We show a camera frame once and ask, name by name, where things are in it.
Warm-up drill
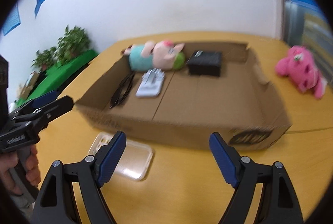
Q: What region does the light grey plastic holder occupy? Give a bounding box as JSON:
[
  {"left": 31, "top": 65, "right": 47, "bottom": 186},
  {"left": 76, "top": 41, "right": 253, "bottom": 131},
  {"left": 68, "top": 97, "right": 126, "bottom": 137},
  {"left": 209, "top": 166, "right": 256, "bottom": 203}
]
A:
[{"left": 135, "top": 68, "right": 165, "bottom": 98}]

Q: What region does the black rectangular box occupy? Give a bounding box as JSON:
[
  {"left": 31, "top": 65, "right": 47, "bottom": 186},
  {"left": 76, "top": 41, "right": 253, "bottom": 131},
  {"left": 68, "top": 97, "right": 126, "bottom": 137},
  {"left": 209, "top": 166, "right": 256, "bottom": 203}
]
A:
[{"left": 186, "top": 50, "right": 222, "bottom": 77}]

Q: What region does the person's left hand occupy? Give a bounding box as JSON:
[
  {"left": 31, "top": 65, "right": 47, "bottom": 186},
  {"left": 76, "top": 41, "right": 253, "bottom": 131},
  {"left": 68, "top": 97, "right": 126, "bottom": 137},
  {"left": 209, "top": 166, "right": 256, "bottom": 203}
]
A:
[{"left": 1, "top": 145, "right": 41, "bottom": 196}]

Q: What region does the green cloth covered shelf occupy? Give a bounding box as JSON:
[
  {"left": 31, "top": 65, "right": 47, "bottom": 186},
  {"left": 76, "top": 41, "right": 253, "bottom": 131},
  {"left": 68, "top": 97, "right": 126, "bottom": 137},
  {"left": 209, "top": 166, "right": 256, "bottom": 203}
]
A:
[{"left": 16, "top": 49, "right": 98, "bottom": 107}]

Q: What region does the blue framed wall poster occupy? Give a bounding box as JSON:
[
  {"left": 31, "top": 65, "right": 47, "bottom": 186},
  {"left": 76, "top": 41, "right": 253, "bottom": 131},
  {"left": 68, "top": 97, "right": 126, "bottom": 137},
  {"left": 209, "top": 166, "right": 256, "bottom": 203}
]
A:
[{"left": 2, "top": 4, "right": 21, "bottom": 36}]

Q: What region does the pig plush teal shirt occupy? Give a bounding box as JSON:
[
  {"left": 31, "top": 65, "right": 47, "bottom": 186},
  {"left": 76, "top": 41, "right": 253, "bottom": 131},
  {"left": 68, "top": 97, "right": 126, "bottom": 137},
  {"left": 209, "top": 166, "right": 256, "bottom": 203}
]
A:
[{"left": 121, "top": 40, "right": 186, "bottom": 72}]

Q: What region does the pink strawberry plush toy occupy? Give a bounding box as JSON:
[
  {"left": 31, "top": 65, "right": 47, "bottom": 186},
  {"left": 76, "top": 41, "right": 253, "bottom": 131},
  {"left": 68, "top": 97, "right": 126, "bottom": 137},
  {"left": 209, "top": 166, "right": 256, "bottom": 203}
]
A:
[{"left": 275, "top": 45, "right": 327, "bottom": 99}]

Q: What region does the brown cardboard box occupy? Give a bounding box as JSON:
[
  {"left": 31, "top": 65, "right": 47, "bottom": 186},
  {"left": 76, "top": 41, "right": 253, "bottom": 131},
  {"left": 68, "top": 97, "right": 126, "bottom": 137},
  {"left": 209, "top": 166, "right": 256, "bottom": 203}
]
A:
[{"left": 76, "top": 41, "right": 291, "bottom": 150}]

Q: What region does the clear phone case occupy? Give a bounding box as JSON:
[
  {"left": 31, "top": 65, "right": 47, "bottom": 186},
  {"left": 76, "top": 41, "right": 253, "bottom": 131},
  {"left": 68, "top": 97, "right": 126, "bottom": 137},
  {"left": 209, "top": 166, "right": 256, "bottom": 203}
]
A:
[{"left": 88, "top": 132, "right": 154, "bottom": 181}]

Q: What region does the small potted plant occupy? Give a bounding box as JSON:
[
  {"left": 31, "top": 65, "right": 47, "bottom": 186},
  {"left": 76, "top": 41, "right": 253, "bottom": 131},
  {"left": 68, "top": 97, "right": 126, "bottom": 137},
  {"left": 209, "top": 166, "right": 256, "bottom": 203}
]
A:
[{"left": 32, "top": 47, "right": 56, "bottom": 71}]

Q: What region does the potted green plant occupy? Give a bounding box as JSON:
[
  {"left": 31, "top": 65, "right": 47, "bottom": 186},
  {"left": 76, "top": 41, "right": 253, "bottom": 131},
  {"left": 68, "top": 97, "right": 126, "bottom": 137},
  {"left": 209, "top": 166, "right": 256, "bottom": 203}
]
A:
[{"left": 56, "top": 25, "right": 91, "bottom": 65}]

